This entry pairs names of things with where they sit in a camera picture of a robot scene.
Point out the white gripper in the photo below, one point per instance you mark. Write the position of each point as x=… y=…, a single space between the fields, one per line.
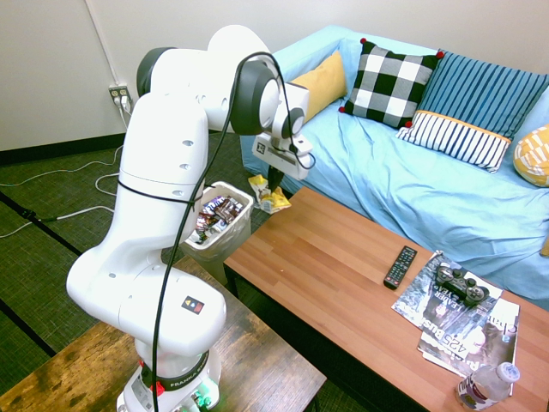
x=281 y=161

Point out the yellow white chip bag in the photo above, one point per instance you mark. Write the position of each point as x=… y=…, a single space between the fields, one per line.
x=274 y=199

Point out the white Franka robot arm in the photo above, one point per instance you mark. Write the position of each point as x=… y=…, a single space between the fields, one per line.
x=163 y=141

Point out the white plastic trash bin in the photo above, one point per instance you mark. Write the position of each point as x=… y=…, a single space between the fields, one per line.
x=231 y=240

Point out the brown chocolate wrapper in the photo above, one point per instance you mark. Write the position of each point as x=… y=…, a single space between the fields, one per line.
x=225 y=210

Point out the plain mustard yellow pillow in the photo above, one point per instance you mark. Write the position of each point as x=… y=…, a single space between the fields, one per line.
x=323 y=83

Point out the light blue covered sofa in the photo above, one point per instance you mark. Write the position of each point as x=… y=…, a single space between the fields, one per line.
x=407 y=193

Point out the black white checkered pillow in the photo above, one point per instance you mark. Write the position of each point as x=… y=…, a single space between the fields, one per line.
x=388 y=83

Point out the black tv remote control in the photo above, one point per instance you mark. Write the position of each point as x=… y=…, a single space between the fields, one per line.
x=399 y=268

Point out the white navy striped pillow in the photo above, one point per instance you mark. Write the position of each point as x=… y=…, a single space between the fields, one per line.
x=454 y=139

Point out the rustic dark wood robot table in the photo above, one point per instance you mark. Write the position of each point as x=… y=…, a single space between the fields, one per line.
x=257 y=365

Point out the dark photo cover magazine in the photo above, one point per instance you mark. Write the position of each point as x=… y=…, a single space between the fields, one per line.
x=422 y=300

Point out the black game controller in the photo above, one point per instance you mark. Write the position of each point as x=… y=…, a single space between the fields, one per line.
x=461 y=286

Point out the blue striped pillow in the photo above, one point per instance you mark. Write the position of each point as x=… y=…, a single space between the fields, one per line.
x=476 y=94

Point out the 425 Business magazine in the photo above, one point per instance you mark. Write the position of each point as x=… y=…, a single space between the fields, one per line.
x=463 y=343

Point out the yellow white patterned bolster pillow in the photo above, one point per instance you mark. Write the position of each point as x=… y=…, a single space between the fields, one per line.
x=534 y=156

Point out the white edged magazine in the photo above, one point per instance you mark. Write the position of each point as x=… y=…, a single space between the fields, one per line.
x=510 y=326

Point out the clear plastic water bottle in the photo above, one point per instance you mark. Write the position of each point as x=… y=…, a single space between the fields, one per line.
x=484 y=386

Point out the wooden coffee table black frame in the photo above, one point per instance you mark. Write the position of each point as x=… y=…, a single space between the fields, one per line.
x=334 y=274

